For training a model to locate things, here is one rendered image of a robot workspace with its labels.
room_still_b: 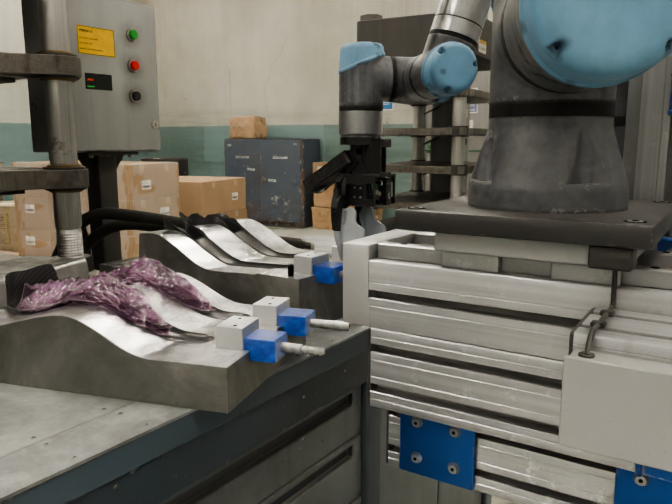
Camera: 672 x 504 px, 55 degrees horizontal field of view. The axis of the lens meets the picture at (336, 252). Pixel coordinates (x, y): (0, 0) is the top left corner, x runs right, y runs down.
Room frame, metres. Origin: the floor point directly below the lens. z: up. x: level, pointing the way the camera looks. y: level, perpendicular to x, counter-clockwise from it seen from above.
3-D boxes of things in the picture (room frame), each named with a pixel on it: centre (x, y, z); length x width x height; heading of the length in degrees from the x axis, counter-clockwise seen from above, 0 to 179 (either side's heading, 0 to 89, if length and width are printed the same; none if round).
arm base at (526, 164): (0.64, -0.21, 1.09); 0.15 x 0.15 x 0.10
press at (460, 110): (5.66, -0.92, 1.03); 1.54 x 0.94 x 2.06; 151
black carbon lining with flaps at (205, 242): (1.20, 0.18, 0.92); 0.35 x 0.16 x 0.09; 56
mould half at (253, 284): (1.22, 0.19, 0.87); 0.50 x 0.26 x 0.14; 56
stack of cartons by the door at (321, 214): (7.95, -0.14, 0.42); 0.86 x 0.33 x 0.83; 61
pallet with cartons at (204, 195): (6.11, 1.57, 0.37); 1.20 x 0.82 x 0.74; 69
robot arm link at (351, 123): (1.12, -0.04, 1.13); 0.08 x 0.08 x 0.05
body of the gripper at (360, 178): (1.11, -0.05, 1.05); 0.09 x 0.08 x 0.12; 56
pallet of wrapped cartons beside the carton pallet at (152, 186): (5.16, 1.93, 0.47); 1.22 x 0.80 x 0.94; 65
